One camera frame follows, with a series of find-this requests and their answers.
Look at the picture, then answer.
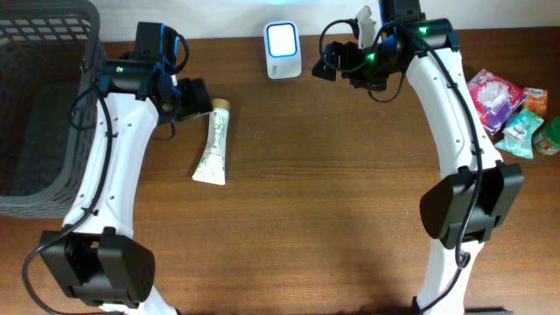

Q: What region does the grey plastic mesh basket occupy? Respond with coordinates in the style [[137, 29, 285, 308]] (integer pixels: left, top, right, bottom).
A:
[[1, 1, 107, 219]]

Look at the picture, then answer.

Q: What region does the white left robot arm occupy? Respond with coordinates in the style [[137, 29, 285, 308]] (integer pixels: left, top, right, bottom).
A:
[[35, 22, 213, 314]]

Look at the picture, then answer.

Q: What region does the red purple floral pack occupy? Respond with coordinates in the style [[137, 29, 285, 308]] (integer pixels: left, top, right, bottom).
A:
[[467, 69, 527, 135]]

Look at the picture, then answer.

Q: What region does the white black barcode scanner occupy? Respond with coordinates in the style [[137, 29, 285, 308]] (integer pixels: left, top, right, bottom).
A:
[[263, 21, 302, 80]]

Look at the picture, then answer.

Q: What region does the teal tissue packet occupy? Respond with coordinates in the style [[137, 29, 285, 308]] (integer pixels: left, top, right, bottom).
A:
[[503, 108, 543, 144]]

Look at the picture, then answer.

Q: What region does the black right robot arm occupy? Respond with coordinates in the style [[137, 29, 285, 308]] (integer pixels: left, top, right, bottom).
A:
[[312, 1, 524, 314]]

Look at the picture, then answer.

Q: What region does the orange tissue packet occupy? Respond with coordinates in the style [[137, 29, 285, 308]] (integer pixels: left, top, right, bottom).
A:
[[523, 87, 548, 118]]

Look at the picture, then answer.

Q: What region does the mint green wipes packet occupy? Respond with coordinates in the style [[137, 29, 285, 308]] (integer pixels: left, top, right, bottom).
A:
[[495, 135, 534, 159]]

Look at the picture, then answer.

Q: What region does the green lid glass jar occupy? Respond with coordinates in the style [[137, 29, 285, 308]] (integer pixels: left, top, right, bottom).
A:
[[533, 116, 559, 155]]

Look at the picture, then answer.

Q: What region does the white tube with brown cap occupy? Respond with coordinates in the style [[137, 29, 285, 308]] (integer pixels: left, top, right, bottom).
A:
[[192, 98, 230, 186]]

